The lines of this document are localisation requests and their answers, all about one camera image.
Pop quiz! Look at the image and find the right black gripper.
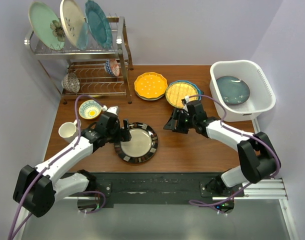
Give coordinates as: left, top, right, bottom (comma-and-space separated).
163, 108, 196, 135

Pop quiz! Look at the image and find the black rimmed cream plate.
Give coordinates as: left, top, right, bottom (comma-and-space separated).
114, 122, 159, 164

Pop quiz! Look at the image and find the dark blue speckled plate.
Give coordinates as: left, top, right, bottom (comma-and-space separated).
216, 76, 250, 105

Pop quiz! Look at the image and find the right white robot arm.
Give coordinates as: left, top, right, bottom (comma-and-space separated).
163, 100, 281, 197

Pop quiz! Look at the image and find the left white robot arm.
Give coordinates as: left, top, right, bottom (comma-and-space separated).
12, 111, 131, 218

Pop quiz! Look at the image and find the white plastic bin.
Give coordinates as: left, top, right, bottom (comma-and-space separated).
209, 60, 276, 122

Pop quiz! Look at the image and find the yellow woven pattern plate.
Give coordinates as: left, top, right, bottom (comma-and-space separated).
165, 80, 201, 109

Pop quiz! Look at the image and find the dark blue scalloped plate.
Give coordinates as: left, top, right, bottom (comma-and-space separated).
174, 80, 204, 109

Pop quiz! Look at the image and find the yellow blue patterned bowl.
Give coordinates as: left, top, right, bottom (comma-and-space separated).
78, 99, 102, 120

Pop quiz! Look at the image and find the orange dotted plate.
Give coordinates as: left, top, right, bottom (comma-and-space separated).
134, 72, 168, 98

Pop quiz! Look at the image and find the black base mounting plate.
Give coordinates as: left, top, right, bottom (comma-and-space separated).
59, 171, 246, 210

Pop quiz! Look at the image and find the cream ceramic mug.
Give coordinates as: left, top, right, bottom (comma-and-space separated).
58, 119, 82, 144

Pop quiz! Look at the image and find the blue orange patterned bowl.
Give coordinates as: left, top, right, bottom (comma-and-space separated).
104, 58, 120, 77

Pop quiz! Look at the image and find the metal dish rack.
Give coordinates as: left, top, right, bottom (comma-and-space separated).
24, 16, 134, 104

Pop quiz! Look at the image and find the grey patterned bowl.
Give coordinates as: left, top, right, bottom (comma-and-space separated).
61, 72, 80, 93

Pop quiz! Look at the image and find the small light blue plate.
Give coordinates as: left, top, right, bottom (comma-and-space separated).
76, 22, 89, 50

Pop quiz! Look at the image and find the teal scalloped plate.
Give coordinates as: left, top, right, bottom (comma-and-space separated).
85, 0, 113, 50

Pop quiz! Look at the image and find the cream floral plate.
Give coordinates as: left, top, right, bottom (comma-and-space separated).
59, 0, 86, 48

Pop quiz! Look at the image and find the mint green flower plate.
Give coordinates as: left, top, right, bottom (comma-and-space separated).
28, 1, 65, 51

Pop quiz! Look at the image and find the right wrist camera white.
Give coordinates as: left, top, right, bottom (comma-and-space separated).
181, 95, 192, 112

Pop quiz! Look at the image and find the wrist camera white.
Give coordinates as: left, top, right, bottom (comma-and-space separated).
101, 105, 120, 119
181, 95, 192, 112

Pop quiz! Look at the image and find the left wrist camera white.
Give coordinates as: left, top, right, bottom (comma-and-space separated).
101, 105, 120, 119

